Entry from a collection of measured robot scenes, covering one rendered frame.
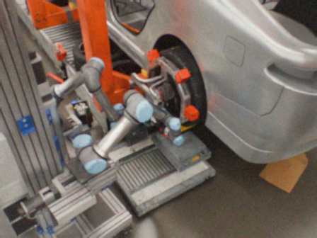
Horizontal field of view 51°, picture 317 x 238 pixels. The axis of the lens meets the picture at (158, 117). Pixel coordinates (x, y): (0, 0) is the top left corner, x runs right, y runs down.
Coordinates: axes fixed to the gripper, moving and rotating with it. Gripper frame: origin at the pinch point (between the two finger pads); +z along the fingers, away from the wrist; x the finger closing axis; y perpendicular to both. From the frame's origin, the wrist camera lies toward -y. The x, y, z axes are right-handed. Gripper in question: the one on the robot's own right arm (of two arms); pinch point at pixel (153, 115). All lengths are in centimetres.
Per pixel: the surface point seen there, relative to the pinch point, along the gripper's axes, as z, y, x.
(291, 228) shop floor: -98, -90, -62
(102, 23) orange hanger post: 60, 53, 3
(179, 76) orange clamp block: -2.5, 27.1, -23.4
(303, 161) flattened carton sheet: -57, -95, -128
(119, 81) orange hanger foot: 62, -7, -2
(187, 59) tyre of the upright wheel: 8.3, 30.0, -38.3
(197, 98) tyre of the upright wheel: -13.6, 10.1, -31.4
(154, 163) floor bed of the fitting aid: 16, -78, -2
